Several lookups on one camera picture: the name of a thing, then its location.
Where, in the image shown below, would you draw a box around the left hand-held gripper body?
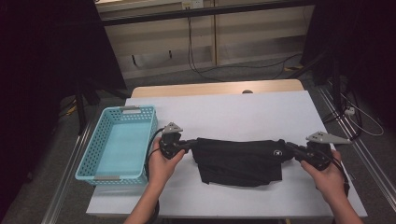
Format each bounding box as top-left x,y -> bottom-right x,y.
159,121 -> 191,161

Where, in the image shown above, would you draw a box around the thin black floor cable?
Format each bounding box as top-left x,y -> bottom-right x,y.
199,52 -> 304,80

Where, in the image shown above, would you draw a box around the white cable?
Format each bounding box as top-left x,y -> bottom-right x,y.
340,92 -> 386,137

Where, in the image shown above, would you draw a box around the person's right hand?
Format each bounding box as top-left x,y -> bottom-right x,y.
300,149 -> 348,203

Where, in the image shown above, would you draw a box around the aluminium floor rail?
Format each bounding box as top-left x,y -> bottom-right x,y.
40,122 -> 94,224
317,85 -> 396,203

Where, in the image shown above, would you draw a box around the black metal stand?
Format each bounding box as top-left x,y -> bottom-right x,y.
76,77 -> 132,134
288,50 -> 344,106

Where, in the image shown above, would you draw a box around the light wooden table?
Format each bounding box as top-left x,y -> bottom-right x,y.
130,78 -> 305,99

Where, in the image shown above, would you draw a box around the black hanging cable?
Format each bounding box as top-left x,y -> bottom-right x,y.
186,7 -> 228,83

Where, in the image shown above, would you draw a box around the black curtain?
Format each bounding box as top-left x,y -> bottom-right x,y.
300,0 -> 396,132
0,0 -> 127,218

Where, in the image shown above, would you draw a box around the white wall socket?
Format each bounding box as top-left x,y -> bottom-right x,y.
181,0 -> 205,9

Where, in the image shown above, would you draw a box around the light blue plastic basket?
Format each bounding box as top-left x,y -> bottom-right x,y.
75,105 -> 159,188

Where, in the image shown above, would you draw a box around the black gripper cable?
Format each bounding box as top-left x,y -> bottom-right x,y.
320,148 -> 351,199
144,126 -> 166,224

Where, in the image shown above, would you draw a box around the thick black floor cable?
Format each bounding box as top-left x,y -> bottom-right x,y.
321,90 -> 363,147

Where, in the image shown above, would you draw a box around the black crossbar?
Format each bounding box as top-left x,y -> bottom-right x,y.
101,0 -> 317,27

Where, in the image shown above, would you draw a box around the person's left hand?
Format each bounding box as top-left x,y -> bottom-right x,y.
148,136 -> 187,189

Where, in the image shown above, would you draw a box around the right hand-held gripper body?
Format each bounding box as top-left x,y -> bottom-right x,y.
293,131 -> 353,172

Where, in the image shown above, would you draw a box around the beige cabinet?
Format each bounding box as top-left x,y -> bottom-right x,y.
94,0 -> 316,80

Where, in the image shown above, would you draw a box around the black shorts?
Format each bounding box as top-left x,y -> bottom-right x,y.
190,137 -> 295,189

